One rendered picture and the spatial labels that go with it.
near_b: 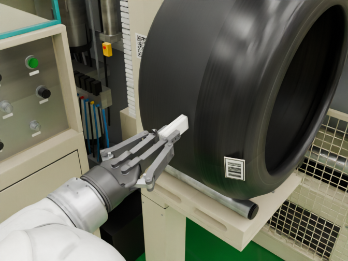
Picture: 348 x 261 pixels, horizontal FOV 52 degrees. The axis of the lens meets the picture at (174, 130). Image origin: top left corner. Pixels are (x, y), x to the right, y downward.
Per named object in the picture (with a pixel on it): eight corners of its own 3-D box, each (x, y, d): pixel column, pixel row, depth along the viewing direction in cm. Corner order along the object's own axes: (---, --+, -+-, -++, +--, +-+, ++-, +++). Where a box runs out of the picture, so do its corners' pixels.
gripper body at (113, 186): (104, 193, 53) (147, 158, 58) (70, 169, 58) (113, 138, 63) (114, 223, 58) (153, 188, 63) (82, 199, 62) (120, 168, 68)
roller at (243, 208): (153, 153, 109) (162, 149, 112) (150, 166, 110) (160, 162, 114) (252, 208, 90) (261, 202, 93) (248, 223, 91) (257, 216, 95)
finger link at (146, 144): (119, 182, 62) (113, 178, 63) (160, 145, 69) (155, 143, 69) (114, 166, 60) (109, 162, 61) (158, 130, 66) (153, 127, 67)
